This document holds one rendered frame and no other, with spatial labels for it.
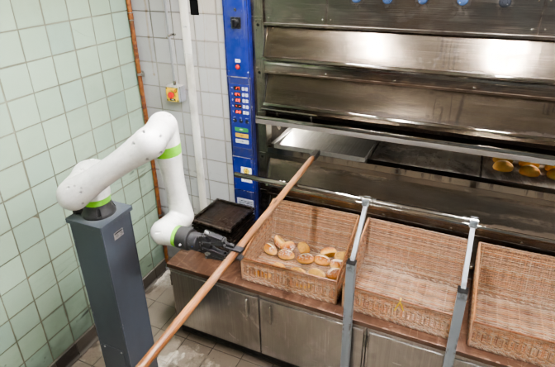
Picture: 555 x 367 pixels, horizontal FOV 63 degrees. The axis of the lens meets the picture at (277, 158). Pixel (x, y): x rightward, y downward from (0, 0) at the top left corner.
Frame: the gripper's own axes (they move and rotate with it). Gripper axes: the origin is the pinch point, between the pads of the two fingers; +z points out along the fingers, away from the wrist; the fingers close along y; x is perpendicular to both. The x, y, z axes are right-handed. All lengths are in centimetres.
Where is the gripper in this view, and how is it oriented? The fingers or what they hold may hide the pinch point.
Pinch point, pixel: (234, 252)
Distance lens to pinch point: 182.3
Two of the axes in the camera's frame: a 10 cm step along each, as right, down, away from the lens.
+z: 9.1, 1.7, -3.8
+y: 0.1, 9.0, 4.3
